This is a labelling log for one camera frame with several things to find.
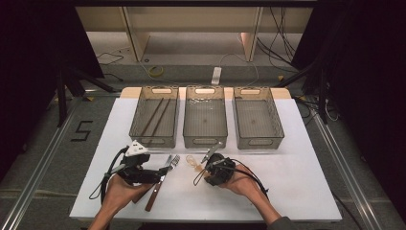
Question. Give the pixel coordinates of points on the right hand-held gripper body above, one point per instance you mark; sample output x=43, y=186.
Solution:
x=221, y=169

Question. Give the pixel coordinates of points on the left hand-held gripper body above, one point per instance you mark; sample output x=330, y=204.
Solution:
x=139, y=175

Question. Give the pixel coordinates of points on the tan spoon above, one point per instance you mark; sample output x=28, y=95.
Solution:
x=192, y=162

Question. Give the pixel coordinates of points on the translucent grey plastic bin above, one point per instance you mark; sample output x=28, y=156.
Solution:
x=258, y=121
x=154, y=121
x=205, y=121

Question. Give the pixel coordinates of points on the person's left hand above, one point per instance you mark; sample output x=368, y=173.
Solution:
x=123, y=191

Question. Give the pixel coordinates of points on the person's right hand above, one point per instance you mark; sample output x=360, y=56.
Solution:
x=242, y=183

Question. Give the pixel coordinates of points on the white table sheet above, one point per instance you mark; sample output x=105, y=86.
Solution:
x=297, y=185

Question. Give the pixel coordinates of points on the person's dark green shirt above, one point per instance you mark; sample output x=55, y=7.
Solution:
x=284, y=224

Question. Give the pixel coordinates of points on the white power strip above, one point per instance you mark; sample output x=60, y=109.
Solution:
x=216, y=76

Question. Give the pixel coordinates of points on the yellow tape roll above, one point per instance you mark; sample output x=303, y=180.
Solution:
x=156, y=71

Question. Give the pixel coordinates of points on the black metal stand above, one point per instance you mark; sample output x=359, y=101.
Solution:
x=62, y=96
x=322, y=96

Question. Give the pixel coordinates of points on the light wooden shelf unit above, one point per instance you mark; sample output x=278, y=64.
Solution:
x=191, y=19

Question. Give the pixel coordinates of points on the aluminium floor rail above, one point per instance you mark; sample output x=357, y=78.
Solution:
x=348, y=172
x=35, y=175

